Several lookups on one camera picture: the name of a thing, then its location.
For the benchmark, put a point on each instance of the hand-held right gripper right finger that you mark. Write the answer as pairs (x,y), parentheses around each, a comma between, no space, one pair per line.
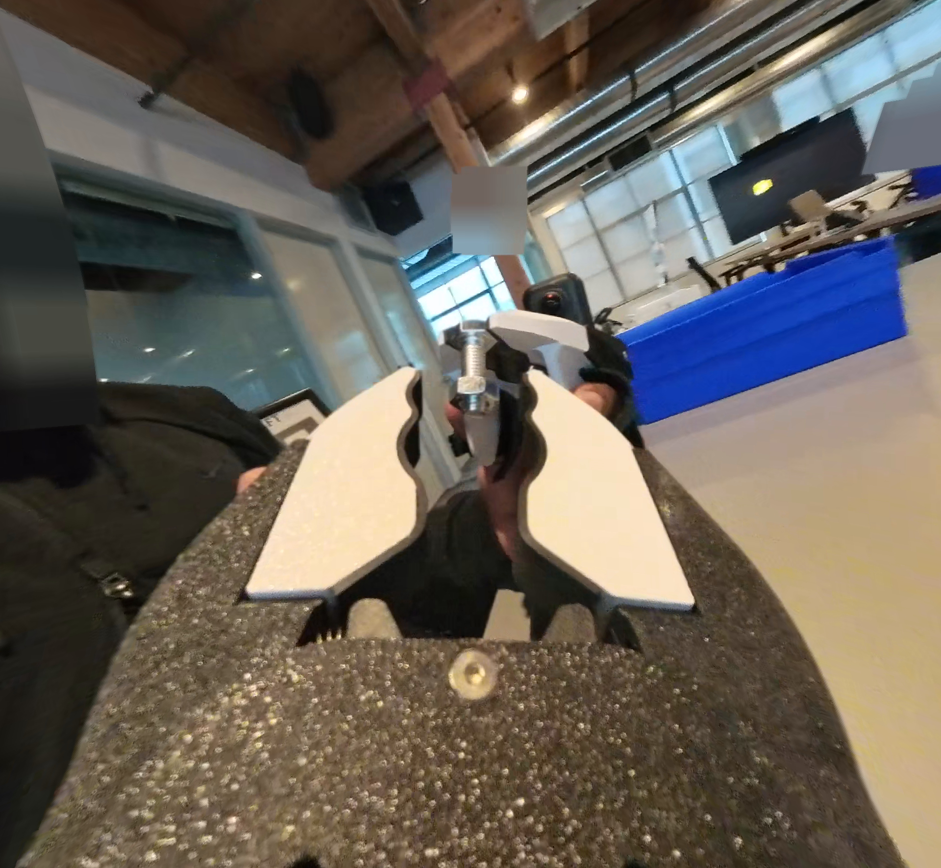
(595,500)

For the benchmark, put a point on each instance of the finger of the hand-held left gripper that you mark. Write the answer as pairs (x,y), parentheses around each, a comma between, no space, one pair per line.
(450,355)
(544,335)

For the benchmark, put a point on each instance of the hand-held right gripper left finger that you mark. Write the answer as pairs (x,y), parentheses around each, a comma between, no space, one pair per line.
(345,493)

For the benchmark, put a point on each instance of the silver hex bolt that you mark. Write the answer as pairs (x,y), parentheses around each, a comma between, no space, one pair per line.
(470,357)

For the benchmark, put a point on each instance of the silver hex nut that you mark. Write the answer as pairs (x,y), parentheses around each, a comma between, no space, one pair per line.
(478,389)

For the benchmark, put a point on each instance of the blue plastic bin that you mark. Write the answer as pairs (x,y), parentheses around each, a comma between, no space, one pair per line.
(735,339)

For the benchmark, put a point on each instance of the person's left hand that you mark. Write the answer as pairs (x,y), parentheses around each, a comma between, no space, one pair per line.
(503,508)

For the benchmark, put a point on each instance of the framed black white marker board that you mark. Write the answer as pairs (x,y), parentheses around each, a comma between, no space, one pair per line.
(283,421)

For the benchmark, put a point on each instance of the ceiling spot lamp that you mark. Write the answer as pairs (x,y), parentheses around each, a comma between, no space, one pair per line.
(520,93)

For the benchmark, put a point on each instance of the long silver ceiling pipe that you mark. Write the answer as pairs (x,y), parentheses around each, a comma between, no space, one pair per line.
(698,74)

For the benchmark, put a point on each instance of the black monitor screen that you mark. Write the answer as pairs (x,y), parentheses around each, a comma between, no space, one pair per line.
(790,174)

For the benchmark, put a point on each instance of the black wall speaker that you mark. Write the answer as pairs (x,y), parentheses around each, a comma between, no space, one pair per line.
(393,207)

